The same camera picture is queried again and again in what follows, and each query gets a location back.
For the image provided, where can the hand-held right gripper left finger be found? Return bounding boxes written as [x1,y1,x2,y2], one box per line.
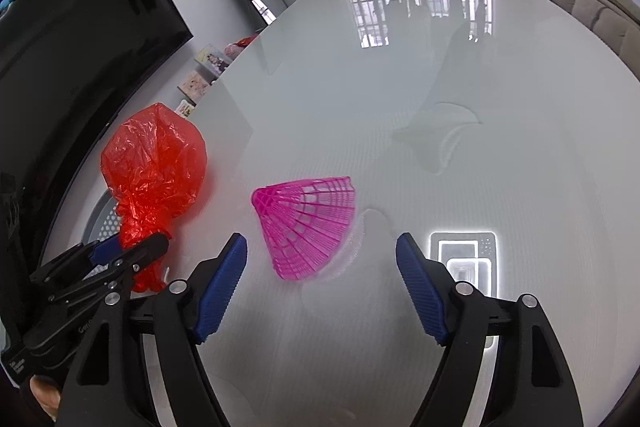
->
[55,232,248,427]

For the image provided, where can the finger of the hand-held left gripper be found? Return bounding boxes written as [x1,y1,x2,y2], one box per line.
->
[30,237,123,286]
[106,233,170,293]

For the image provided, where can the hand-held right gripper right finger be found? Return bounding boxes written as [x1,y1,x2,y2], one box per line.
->
[395,232,583,427]

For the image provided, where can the grey perforated basket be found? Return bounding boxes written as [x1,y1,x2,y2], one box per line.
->
[86,189,123,248]

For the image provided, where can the red plastic bag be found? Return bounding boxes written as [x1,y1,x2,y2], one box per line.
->
[100,103,208,294]

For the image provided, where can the pink plastic shuttlecock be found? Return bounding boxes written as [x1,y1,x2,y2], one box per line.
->
[251,176,358,282]

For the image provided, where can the person's left hand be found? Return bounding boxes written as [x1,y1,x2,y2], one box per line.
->
[30,378,63,423]

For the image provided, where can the black television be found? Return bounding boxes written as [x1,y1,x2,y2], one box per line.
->
[0,0,194,268]

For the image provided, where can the beige sofa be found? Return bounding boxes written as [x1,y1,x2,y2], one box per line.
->
[530,0,640,80]

